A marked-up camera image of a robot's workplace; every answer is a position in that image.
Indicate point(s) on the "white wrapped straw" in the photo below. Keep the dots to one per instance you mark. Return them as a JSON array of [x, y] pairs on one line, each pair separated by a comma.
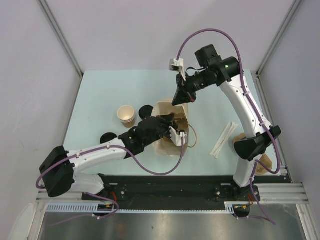
[[224, 132], [225, 139]]

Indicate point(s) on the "left aluminium frame post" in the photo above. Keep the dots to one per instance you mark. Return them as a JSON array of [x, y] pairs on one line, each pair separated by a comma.
[[55, 26]]

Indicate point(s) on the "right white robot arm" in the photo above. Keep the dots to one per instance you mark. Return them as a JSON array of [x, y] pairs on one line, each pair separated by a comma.
[[227, 75]]

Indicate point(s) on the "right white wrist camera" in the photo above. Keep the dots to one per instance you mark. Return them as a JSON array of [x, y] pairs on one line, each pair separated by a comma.
[[177, 65]]

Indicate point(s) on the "brown paper takeout bag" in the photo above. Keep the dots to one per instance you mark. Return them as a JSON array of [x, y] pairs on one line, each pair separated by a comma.
[[164, 146]]

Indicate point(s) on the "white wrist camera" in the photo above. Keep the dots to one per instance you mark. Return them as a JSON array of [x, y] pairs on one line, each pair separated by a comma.
[[177, 65], [179, 138]]

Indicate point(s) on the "white slotted cable duct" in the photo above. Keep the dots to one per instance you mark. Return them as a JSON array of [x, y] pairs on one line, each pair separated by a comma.
[[62, 207]]

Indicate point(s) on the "stack of black lids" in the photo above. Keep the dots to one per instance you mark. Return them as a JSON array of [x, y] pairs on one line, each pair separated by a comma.
[[107, 137]]

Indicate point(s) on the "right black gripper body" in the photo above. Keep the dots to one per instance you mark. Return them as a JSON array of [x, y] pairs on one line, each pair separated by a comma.
[[194, 83]]

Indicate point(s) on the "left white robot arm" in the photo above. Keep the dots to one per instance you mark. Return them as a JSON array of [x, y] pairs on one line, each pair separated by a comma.
[[63, 171]]

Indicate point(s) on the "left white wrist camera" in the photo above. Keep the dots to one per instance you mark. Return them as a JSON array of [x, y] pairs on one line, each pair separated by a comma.
[[179, 138]]

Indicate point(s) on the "stack of brown paper cups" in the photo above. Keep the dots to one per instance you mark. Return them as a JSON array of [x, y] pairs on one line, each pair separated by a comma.
[[126, 115]]

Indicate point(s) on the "black plastic cup lid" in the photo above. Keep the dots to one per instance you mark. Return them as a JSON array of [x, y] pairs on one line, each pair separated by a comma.
[[145, 111]]

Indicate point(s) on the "right aluminium frame post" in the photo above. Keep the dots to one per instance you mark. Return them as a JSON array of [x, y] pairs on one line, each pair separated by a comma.
[[279, 35]]

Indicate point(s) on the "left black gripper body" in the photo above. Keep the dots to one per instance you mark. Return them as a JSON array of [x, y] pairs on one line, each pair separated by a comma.
[[163, 128]]

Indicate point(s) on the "aluminium frame post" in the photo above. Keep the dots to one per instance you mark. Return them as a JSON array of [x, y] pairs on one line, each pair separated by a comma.
[[55, 26], [279, 35]]

